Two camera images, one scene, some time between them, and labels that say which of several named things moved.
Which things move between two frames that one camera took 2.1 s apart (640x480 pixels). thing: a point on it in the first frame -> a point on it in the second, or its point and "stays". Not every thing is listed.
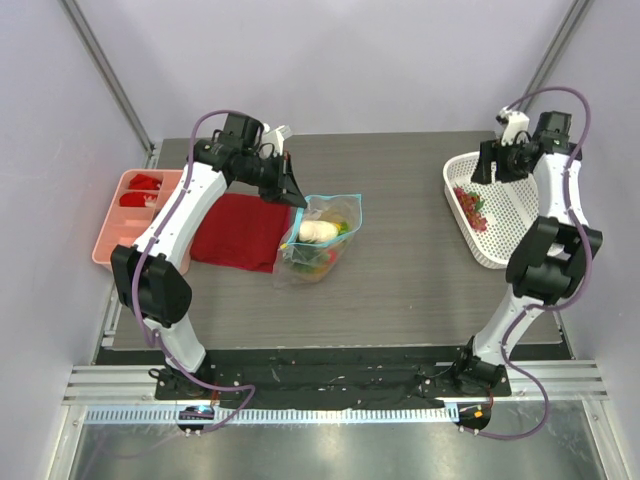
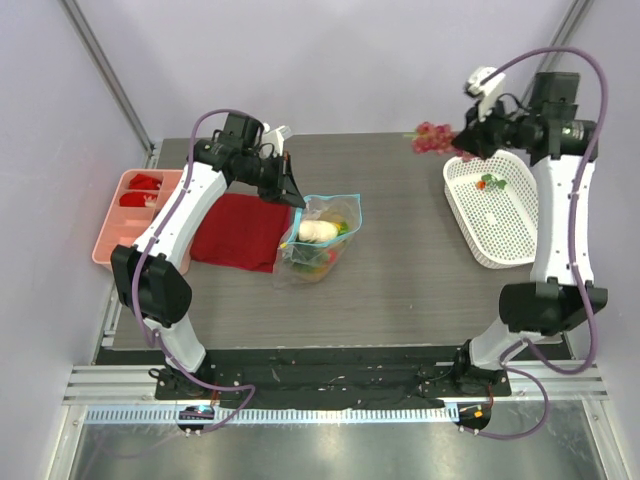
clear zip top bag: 317,241 stays
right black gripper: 493,161 -> 473,135
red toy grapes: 471,205 -> 429,138
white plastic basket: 508,208 stays
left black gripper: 284,187 stays
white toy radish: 317,231 stays
